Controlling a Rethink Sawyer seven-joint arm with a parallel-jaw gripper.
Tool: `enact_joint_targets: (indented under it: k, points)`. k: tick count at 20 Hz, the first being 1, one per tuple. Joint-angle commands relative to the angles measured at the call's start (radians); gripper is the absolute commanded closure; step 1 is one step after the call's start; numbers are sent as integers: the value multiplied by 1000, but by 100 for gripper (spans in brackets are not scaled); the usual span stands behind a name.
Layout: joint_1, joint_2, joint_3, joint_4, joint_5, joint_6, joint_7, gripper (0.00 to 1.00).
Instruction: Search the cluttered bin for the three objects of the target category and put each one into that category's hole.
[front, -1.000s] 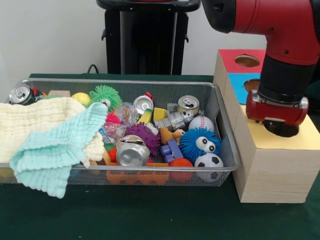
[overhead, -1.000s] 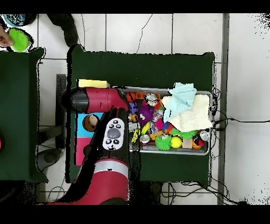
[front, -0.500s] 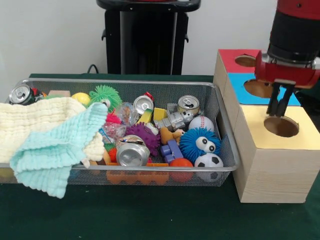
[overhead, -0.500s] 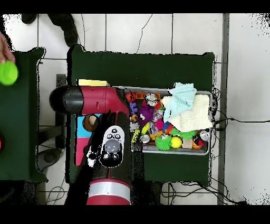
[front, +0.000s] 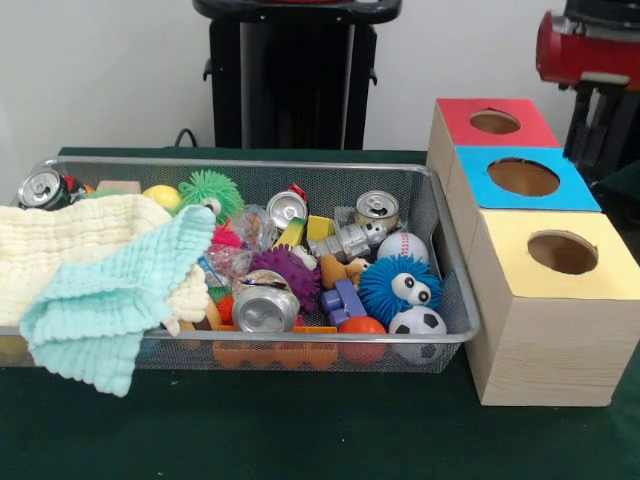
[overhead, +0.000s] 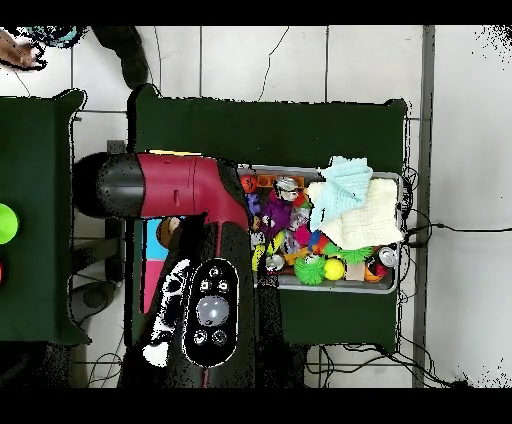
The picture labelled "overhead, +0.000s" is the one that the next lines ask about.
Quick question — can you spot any clear mesh bin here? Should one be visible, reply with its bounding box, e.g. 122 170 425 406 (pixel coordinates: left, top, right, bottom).
237 163 404 295

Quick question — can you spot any person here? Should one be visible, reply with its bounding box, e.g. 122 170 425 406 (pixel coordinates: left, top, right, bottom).
15 25 150 90

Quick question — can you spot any green spiky ball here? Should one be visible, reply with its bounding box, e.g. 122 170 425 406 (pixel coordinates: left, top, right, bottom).
294 255 327 286

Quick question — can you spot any black cable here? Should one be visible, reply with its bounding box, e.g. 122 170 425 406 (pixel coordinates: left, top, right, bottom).
403 222 512 234

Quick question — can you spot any purple spiky ball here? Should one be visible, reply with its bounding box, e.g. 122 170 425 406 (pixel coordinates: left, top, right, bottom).
261 193 293 238

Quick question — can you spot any crushed silver can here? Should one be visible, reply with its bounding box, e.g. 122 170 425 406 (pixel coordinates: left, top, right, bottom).
275 175 301 203

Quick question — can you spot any yellow ball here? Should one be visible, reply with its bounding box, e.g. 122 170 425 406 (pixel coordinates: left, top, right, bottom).
322 258 346 282

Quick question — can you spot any lime green ball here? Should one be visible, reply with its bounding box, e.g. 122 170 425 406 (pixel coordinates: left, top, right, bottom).
0 202 20 245

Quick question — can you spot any cream waffle cloth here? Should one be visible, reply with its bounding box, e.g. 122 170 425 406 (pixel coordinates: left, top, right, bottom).
305 178 405 251

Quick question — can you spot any beige wooden block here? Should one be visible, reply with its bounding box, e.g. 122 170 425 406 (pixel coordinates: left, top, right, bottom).
345 261 366 282

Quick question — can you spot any wooden box with three holes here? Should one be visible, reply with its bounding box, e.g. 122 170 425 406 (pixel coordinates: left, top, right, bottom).
139 149 203 315

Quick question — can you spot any dark green table cloth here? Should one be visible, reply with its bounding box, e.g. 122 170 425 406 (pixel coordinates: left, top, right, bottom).
124 82 410 354

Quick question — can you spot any person's hand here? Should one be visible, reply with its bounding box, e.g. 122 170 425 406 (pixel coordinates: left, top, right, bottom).
0 29 46 72

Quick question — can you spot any mint waffle cloth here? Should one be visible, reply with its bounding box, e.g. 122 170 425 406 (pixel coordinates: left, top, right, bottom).
309 155 375 233

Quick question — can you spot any green covered side table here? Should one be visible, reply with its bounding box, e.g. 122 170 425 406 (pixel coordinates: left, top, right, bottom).
0 89 91 347

